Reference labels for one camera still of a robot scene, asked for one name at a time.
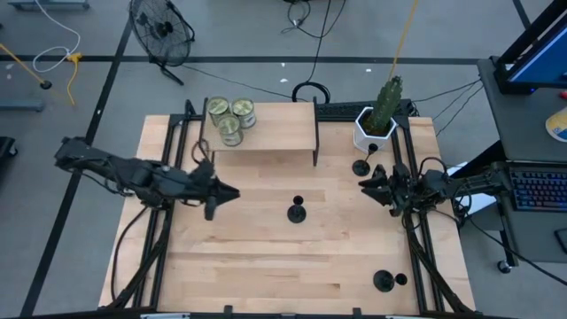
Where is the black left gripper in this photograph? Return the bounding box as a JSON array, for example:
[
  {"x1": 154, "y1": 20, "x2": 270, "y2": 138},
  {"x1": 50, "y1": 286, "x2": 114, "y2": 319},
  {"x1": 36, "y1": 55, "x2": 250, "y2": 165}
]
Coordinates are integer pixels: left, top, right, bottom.
[{"x1": 188, "y1": 179, "x2": 241, "y2": 222}]

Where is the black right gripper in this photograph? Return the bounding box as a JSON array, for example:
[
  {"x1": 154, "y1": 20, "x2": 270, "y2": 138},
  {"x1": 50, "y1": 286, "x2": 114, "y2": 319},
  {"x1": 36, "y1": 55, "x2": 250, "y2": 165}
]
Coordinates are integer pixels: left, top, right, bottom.
[{"x1": 358, "y1": 164, "x2": 411, "y2": 218}]

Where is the black candlestick holder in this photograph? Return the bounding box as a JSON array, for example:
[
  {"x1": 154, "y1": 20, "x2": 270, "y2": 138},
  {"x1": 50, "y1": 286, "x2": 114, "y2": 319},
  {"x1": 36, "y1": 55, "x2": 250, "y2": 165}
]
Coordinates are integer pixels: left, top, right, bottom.
[
  {"x1": 286, "y1": 195, "x2": 307, "y2": 224},
  {"x1": 352, "y1": 143, "x2": 380, "y2": 177},
  {"x1": 372, "y1": 268, "x2": 408, "y2": 293}
]

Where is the silver labelled candle tin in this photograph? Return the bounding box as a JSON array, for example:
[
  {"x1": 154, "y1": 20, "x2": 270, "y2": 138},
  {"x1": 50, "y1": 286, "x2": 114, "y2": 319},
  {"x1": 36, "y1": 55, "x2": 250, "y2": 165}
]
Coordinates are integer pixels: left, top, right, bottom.
[
  {"x1": 230, "y1": 97, "x2": 258, "y2": 130},
  {"x1": 206, "y1": 96, "x2": 232, "y2": 128},
  {"x1": 217, "y1": 113, "x2": 245, "y2": 148}
]

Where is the white hexagonal planter pot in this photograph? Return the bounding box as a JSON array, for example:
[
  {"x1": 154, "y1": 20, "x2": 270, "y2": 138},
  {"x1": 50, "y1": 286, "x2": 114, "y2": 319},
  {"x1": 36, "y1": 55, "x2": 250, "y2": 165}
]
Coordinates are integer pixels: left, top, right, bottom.
[{"x1": 353, "y1": 105, "x2": 399, "y2": 155}]

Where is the green cactus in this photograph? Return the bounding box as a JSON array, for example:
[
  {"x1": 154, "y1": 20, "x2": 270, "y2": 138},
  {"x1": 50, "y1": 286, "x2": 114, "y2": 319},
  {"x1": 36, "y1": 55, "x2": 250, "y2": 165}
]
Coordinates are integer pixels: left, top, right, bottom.
[{"x1": 369, "y1": 74, "x2": 405, "y2": 134}]

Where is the wooden shelf with black legs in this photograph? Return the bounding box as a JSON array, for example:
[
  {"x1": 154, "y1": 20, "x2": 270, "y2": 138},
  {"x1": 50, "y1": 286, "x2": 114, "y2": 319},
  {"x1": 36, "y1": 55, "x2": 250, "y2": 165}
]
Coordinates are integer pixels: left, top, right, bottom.
[{"x1": 198, "y1": 96, "x2": 321, "y2": 167}]

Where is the black keyboard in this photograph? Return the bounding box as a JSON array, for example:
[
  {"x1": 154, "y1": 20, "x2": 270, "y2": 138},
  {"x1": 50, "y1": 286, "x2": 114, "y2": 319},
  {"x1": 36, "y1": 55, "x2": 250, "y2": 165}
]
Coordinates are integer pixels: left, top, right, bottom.
[{"x1": 316, "y1": 99, "x2": 416, "y2": 123}]

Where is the white sheet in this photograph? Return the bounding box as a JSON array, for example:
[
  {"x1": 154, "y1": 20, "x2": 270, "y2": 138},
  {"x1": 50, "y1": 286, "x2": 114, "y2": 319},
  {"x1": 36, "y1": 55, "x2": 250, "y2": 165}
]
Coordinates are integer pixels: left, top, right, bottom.
[{"x1": 442, "y1": 161, "x2": 500, "y2": 217}]

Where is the grey desk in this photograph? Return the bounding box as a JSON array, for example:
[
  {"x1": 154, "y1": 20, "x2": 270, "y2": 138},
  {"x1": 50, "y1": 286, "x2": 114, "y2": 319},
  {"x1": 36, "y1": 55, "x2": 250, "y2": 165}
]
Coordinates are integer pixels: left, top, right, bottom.
[{"x1": 476, "y1": 56, "x2": 567, "y2": 265}]

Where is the backlit colourful keyboard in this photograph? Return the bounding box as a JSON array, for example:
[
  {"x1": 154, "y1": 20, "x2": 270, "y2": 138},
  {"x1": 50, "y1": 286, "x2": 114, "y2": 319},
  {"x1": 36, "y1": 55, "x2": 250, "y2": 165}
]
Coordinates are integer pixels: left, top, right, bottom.
[{"x1": 508, "y1": 169, "x2": 567, "y2": 213}]

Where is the black floor fan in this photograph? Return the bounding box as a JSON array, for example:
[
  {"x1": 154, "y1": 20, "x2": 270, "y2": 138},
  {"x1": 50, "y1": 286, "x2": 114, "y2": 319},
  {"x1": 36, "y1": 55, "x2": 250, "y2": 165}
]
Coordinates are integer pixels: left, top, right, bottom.
[{"x1": 128, "y1": 0, "x2": 196, "y2": 86}]

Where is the yellow and blue disc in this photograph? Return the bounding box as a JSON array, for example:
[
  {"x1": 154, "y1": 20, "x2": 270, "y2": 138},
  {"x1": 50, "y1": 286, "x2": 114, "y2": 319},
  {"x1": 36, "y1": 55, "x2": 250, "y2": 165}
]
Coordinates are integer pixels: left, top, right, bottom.
[{"x1": 544, "y1": 105, "x2": 567, "y2": 144}]

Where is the black-framed computer monitor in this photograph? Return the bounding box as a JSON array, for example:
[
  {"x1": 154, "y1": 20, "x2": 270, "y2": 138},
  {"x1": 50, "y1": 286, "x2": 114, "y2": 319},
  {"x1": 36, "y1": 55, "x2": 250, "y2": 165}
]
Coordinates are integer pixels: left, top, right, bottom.
[{"x1": 493, "y1": 0, "x2": 567, "y2": 95}]

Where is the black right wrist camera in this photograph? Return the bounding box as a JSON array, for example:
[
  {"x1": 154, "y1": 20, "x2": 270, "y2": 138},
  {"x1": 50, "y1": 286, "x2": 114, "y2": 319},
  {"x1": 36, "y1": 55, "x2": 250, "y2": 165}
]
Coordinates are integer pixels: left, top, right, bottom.
[{"x1": 393, "y1": 163, "x2": 416, "y2": 190}]

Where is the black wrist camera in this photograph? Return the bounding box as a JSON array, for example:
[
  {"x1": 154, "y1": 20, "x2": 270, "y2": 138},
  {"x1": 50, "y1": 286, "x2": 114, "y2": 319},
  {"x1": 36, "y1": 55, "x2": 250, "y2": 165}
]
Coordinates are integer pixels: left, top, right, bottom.
[
  {"x1": 393, "y1": 163, "x2": 416, "y2": 190},
  {"x1": 193, "y1": 159, "x2": 218, "y2": 181}
]

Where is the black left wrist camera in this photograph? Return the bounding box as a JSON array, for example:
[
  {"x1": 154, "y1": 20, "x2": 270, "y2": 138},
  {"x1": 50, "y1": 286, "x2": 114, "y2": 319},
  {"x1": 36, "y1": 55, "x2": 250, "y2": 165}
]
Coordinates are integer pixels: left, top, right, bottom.
[{"x1": 193, "y1": 159, "x2": 218, "y2": 181}]

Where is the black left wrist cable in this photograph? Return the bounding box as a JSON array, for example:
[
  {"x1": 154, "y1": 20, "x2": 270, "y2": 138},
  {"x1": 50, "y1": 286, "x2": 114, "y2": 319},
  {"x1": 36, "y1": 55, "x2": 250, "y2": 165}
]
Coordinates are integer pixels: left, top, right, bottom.
[{"x1": 190, "y1": 137, "x2": 212, "y2": 166}]

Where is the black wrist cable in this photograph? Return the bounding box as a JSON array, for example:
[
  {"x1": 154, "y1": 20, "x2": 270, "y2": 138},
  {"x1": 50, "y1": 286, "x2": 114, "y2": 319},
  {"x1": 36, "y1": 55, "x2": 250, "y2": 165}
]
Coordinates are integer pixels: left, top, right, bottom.
[
  {"x1": 418, "y1": 156, "x2": 449, "y2": 178},
  {"x1": 190, "y1": 137, "x2": 212, "y2": 166}
]

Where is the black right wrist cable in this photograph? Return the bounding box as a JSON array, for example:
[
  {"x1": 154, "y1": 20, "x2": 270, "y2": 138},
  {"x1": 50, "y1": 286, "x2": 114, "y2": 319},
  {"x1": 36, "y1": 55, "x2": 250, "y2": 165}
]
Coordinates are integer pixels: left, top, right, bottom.
[{"x1": 418, "y1": 156, "x2": 449, "y2": 178}]

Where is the black aluminium table frame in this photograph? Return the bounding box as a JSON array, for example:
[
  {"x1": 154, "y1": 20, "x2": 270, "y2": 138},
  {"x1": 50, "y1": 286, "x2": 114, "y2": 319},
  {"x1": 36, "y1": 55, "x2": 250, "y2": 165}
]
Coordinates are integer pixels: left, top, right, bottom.
[{"x1": 99, "y1": 97, "x2": 482, "y2": 319}]

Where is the thin black fan cable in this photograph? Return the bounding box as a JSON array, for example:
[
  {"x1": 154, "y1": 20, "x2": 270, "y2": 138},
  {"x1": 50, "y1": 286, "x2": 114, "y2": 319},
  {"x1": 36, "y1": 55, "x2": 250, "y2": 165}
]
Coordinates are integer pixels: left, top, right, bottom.
[{"x1": 180, "y1": 64, "x2": 294, "y2": 100}]

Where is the thin black desk cable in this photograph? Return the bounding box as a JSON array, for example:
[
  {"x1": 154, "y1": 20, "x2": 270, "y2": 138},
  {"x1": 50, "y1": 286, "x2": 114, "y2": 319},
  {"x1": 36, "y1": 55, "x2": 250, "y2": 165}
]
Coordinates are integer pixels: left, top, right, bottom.
[{"x1": 411, "y1": 78, "x2": 485, "y2": 136}]

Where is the black left arm base cable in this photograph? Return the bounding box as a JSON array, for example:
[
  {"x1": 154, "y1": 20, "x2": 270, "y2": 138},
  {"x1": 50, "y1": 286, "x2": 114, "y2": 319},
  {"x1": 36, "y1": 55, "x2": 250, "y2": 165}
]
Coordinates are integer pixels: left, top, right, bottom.
[{"x1": 109, "y1": 206, "x2": 150, "y2": 302}]

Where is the black arm base cable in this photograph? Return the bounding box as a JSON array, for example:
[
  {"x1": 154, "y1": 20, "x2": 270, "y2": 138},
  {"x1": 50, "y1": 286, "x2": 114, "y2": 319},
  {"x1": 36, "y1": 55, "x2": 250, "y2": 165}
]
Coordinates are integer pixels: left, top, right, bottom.
[
  {"x1": 109, "y1": 206, "x2": 150, "y2": 302},
  {"x1": 455, "y1": 194, "x2": 567, "y2": 287}
]

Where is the silver metal bracket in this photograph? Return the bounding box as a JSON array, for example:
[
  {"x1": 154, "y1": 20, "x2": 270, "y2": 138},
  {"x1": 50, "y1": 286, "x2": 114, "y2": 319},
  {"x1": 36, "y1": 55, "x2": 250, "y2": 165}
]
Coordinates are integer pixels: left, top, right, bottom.
[{"x1": 140, "y1": 312, "x2": 192, "y2": 319}]

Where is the black right arm base cable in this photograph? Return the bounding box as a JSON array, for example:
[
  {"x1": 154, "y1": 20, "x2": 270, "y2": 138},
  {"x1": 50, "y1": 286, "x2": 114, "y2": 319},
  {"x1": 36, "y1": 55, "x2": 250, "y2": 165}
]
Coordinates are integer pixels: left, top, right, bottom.
[{"x1": 455, "y1": 194, "x2": 567, "y2": 287}]

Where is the yellow hanging cable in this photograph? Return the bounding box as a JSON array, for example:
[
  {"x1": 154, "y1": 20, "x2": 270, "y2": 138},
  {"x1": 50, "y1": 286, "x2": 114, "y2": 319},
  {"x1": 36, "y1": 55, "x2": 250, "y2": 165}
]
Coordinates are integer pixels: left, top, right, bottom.
[{"x1": 389, "y1": 0, "x2": 420, "y2": 81}]

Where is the black hanging cable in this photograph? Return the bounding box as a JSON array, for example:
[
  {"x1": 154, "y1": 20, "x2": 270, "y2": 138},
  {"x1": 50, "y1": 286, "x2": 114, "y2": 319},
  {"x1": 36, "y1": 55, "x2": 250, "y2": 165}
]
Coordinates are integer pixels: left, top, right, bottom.
[{"x1": 291, "y1": 0, "x2": 332, "y2": 105}]

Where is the tangled black floor cable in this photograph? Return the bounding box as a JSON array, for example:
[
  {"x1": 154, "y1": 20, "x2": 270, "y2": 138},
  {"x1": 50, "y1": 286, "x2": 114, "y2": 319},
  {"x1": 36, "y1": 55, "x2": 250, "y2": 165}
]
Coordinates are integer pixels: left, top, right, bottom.
[{"x1": 280, "y1": 0, "x2": 347, "y2": 40}]

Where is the yellow floor cable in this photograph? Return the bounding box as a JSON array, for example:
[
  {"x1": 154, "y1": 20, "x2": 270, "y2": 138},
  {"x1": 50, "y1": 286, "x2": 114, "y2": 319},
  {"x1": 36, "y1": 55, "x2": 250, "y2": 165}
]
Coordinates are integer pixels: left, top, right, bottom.
[{"x1": 66, "y1": 51, "x2": 84, "y2": 106}]

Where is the yellow cord with black end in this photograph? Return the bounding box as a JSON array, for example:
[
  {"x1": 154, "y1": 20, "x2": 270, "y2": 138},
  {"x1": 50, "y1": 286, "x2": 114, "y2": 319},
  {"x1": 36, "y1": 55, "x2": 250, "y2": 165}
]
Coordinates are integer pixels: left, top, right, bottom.
[{"x1": 0, "y1": 42, "x2": 53, "y2": 90}]

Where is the white floor cable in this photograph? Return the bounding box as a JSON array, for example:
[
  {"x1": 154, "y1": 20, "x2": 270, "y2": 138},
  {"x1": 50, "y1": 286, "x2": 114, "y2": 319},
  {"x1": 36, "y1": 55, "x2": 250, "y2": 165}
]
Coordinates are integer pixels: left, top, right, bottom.
[{"x1": 33, "y1": 0, "x2": 82, "y2": 74}]

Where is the grey metal floor rail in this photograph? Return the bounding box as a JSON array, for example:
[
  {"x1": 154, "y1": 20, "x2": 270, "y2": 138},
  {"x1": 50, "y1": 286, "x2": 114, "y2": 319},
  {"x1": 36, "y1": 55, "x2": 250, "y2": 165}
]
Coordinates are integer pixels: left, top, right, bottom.
[
  {"x1": 0, "y1": 99, "x2": 45, "y2": 113},
  {"x1": 7, "y1": 0, "x2": 91, "y2": 11}
]

